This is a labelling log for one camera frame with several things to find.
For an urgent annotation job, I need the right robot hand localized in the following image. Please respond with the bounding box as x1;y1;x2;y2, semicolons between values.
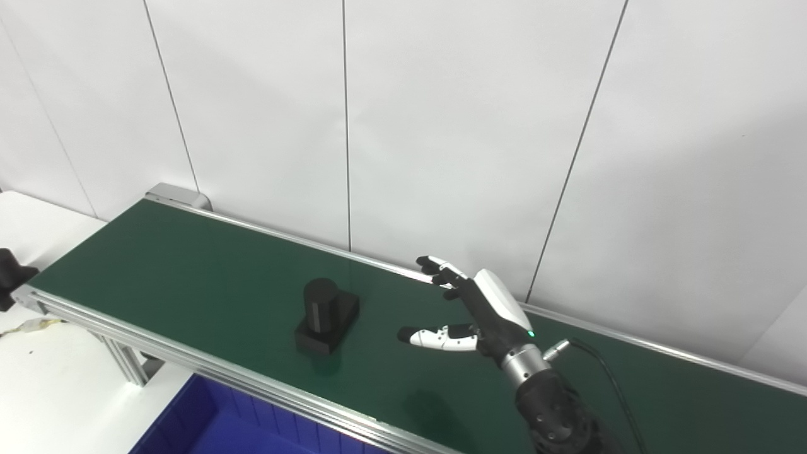
397;255;538;366

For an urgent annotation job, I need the black cylinder-on-block part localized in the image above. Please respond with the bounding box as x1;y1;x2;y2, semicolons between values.
294;278;361;356

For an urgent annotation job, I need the green conveyor belt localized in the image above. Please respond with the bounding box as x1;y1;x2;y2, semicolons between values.
28;199;807;454
11;183;807;454

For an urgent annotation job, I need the blue plastic bin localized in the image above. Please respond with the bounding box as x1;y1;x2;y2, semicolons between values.
129;374;393;454

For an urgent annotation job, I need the aluminium conveyor leg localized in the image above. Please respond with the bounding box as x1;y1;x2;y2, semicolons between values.
95;333;166;387

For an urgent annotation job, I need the black block-shaped object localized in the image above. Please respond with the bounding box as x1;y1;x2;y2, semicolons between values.
0;248;40;313

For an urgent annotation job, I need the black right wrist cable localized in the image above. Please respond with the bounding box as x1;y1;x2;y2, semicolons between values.
543;338;647;454

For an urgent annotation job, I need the thin yellowish wire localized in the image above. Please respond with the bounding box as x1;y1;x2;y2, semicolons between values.
0;318;65;339

